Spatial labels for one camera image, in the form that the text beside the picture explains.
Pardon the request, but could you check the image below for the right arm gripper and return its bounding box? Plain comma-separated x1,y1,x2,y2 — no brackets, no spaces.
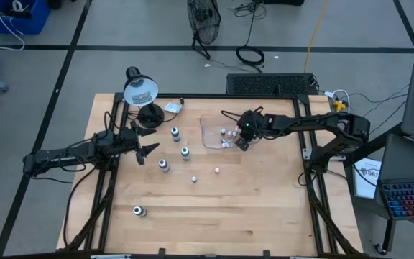
236,131,257,153

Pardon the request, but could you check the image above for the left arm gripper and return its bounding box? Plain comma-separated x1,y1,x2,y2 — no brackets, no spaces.
119,120,160,167

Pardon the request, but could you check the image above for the clear plastic bin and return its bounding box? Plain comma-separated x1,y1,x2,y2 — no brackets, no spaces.
199,113,260,150

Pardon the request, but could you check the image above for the black desk lamp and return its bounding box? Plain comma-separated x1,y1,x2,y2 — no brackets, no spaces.
122,65,166,130

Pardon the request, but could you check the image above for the black perforated computer case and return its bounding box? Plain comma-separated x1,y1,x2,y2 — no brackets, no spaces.
225,72,318,96

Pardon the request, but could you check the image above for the white paper sheet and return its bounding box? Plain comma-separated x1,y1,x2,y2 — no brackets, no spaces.
352,157,383,200

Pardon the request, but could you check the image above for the black floor fan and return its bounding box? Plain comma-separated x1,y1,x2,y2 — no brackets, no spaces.
186,0,223,61

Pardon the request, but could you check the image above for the blue storage crate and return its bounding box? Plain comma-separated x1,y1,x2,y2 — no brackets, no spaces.
0,0,52,36

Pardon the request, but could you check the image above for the black caster wheel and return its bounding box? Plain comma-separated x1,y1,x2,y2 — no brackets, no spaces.
374,242,390,257

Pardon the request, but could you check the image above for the laptop with rainbow keyboard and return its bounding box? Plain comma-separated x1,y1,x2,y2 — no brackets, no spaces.
377,133,414,221

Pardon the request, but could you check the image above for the black aluminium rig frame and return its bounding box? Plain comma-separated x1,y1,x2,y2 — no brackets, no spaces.
62,92,365,259

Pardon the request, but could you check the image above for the black coiled cable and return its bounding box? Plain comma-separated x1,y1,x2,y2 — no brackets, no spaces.
230,0,267,73

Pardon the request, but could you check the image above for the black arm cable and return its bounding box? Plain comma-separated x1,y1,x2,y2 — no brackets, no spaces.
62,163,98,249

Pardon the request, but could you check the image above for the yellow hanging cable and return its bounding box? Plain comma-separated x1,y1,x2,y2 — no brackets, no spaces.
303,0,330,73

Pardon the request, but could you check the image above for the white cable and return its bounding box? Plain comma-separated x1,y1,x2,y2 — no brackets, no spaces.
0,0,27,52

